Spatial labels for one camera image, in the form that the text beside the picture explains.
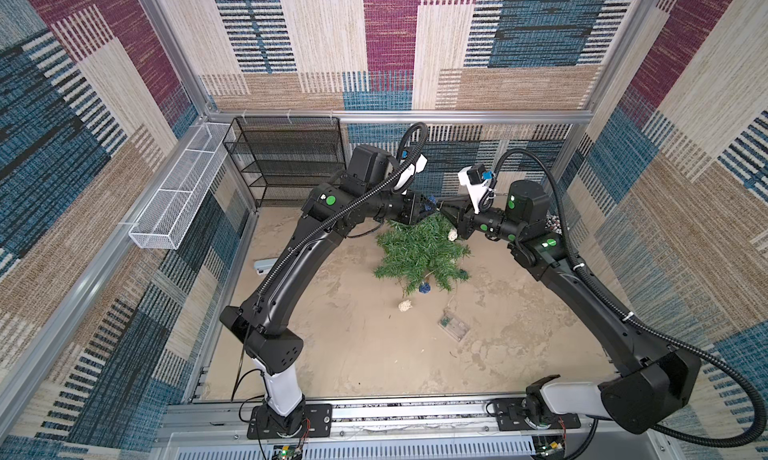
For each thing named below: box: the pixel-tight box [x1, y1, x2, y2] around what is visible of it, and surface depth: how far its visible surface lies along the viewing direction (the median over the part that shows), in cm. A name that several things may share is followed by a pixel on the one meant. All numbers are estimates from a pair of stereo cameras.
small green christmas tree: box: [373, 212, 472, 295], surface depth 77 cm
